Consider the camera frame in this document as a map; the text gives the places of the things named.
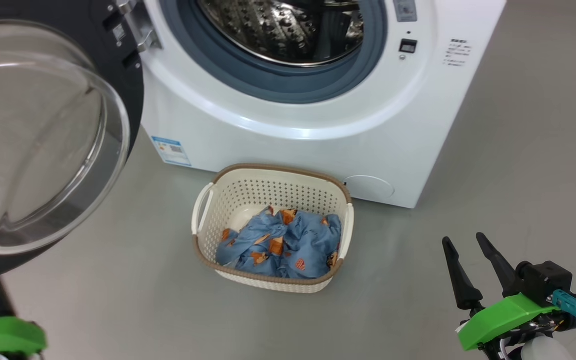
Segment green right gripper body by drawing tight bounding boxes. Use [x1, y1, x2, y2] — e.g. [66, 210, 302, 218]
[457, 293, 576, 360]

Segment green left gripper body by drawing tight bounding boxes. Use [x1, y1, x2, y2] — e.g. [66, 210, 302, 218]
[0, 316, 48, 357]

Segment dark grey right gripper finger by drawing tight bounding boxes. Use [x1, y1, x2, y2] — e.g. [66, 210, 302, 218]
[476, 232, 519, 297]
[442, 236, 484, 311]

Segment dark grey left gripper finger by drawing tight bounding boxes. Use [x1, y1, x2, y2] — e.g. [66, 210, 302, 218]
[0, 272, 17, 321]

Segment blue cartoon print garment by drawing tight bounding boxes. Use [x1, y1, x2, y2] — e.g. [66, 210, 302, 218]
[268, 210, 343, 279]
[216, 206, 289, 276]

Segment black glass washing machine door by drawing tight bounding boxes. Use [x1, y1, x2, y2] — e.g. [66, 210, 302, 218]
[0, 0, 145, 286]

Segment white front-load washing machine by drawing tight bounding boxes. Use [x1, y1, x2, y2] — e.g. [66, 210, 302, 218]
[138, 0, 508, 209]

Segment silver door hinge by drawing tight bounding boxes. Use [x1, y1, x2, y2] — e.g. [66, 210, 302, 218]
[115, 0, 163, 53]

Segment stainless steel washing machine drum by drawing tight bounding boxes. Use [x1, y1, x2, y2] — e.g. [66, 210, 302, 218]
[197, 0, 366, 68]

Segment round white filter cover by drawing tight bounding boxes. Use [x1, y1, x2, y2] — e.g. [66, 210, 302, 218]
[344, 175, 395, 201]

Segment printed warning text sticker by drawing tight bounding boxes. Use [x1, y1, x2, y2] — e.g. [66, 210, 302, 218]
[443, 38, 472, 67]

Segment blue white energy label sticker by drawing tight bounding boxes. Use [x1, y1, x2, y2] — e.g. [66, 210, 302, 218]
[151, 136, 192, 167]

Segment cream perforated laundry basket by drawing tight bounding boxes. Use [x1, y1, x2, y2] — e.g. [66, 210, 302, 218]
[191, 163, 355, 294]

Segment teal right camera connector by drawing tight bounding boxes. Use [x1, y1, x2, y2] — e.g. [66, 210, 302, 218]
[552, 289, 576, 326]

